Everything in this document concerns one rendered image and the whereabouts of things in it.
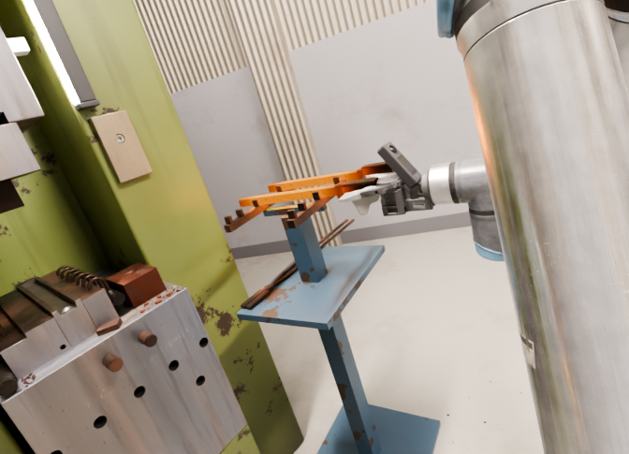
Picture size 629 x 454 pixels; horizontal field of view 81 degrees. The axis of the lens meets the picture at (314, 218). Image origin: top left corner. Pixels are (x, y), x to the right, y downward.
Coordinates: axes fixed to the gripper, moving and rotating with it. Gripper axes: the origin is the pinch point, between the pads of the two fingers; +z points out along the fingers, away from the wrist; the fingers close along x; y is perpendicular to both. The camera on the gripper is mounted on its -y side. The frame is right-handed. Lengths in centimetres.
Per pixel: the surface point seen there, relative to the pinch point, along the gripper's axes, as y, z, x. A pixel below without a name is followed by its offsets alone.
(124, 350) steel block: 15, 37, -48
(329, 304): 26.4, 7.2, -13.0
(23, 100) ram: -38, 41, -41
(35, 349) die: 7, 45, -59
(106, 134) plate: -29, 50, -23
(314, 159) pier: 23, 113, 166
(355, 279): 26.4, 5.2, -0.9
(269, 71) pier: -49, 127, 163
